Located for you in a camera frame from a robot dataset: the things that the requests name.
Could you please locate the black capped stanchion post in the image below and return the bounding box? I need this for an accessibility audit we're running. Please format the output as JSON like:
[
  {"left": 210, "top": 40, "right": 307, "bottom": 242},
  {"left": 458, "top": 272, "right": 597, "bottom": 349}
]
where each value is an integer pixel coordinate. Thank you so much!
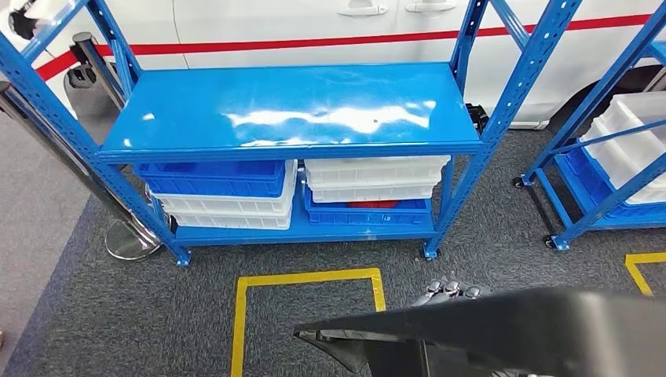
[{"left": 70, "top": 31, "right": 129, "bottom": 113}]

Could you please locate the black ribbed block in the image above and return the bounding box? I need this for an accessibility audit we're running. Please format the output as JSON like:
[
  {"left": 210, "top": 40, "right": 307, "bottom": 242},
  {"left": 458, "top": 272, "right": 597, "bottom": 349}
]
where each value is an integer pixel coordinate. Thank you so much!
[{"left": 464, "top": 103, "right": 490, "bottom": 135}]

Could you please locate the chrome base stanchion post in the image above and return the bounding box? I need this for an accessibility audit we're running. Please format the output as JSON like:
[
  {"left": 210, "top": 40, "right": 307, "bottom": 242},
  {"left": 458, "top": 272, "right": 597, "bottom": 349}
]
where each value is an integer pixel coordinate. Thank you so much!
[{"left": 0, "top": 80, "right": 165, "bottom": 262}]

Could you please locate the white plastic bin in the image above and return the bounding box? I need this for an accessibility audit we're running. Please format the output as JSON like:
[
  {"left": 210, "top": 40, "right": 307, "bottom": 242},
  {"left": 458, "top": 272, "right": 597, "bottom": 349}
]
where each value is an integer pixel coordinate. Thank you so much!
[
  {"left": 579, "top": 116, "right": 666, "bottom": 205},
  {"left": 308, "top": 179, "right": 442, "bottom": 204},
  {"left": 145, "top": 159, "right": 299, "bottom": 215},
  {"left": 303, "top": 155, "right": 452, "bottom": 187},
  {"left": 169, "top": 207, "right": 295, "bottom": 231},
  {"left": 603, "top": 92, "right": 666, "bottom": 152}
]

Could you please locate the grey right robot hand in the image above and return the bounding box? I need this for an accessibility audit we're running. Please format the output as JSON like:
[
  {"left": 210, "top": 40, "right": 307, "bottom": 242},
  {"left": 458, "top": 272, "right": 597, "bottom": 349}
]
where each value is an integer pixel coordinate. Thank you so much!
[{"left": 411, "top": 278, "right": 492, "bottom": 308}]

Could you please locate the blue metal shelf rack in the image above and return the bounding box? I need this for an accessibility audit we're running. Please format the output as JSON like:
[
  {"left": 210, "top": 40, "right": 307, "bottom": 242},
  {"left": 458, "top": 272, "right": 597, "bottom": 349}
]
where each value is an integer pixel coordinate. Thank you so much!
[
  {"left": 512, "top": 0, "right": 666, "bottom": 252},
  {"left": 0, "top": 0, "right": 585, "bottom": 268}
]

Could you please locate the red stanchion belt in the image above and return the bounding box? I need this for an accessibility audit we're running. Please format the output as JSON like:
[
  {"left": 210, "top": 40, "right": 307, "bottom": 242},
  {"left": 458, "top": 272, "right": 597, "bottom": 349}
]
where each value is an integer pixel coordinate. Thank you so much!
[{"left": 35, "top": 49, "right": 75, "bottom": 82}]

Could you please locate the black plastic panel part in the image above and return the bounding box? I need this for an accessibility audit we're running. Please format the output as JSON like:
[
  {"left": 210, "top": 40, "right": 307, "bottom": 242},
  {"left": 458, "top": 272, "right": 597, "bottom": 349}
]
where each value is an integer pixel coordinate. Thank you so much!
[{"left": 292, "top": 287, "right": 666, "bottom": 377}]

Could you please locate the blue plastic bin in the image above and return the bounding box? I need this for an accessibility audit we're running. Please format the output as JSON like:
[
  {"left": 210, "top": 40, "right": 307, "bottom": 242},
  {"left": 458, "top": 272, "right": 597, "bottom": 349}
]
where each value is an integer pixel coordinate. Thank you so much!
[
  {"left": 559, "top": 148, "right": 666, "bottom": 220},
  {"left": 134, "top": 159, "right": 287, "bottom": 199},
  {"left": 303, "top": 185, "right": 434, "bottom": 227}
]

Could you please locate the white car with red stripe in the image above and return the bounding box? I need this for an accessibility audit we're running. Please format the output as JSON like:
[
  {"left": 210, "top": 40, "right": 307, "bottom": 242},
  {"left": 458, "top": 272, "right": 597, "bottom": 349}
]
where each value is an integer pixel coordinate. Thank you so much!
[{"left": 0, "top": 0, "right": 666, "bottom": 131}]

